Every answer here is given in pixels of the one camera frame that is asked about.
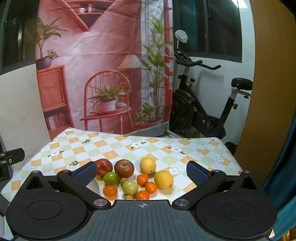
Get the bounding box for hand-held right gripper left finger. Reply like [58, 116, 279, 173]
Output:
[22, 161, 111, 211]

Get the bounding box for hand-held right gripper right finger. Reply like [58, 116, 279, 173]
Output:
[172, 161, 263, 211]

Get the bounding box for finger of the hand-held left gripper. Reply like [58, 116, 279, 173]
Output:
[0, 148, 25, 182]

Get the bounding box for beige round plate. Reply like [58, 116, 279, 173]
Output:
[85, 178, 104, 197]

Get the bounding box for bright red apple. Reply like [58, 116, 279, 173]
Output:
[95, 159, 113, 178]

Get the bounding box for small orange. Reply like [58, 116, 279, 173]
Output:
[145, 182, 158, 194]
[103, 185, 118, 198]
[137, 174, 149, 186]
[136, 190, 150, 201]

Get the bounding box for dark red apple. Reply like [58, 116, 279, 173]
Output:
[114, 159, 135, 178]

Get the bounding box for yellow lemon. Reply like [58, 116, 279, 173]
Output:
[139, 157, 157, 175]
[154, 170, 174, 190]

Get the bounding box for checkered floral tablecloth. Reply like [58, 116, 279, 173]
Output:
[0, 127, 244, 240]

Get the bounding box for black exercise bike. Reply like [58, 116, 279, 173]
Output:
[170, 42, 253, 141]

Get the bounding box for blue curtain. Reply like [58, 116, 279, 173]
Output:
[262, 120, 296, 241]

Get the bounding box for dark window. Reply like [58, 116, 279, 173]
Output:
[173, 0, 243, 63]
[0, 0, 41, 75]

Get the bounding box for wooden door panel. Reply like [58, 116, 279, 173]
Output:
[235, 0, 296, 186]

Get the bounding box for printed pink backdrop cloth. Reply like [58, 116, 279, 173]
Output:
[35, 0, 175, 139]

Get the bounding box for white plastic bag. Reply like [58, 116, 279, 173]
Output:
[174, 30, 188, 43]

